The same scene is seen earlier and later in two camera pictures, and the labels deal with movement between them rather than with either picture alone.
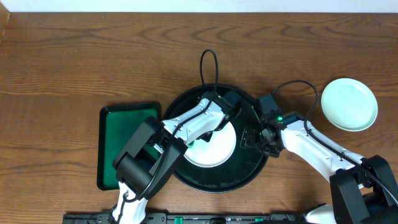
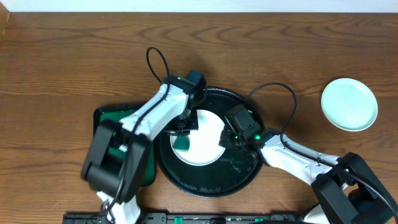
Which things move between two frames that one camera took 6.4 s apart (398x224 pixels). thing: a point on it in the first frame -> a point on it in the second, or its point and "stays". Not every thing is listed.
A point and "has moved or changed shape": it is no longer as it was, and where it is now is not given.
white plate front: (216, 152) has moved or changed shape
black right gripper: (249, 139) -> (225, 141)
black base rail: (192, 218) stays
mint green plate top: (349, 104) stays
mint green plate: (337, 112) stays
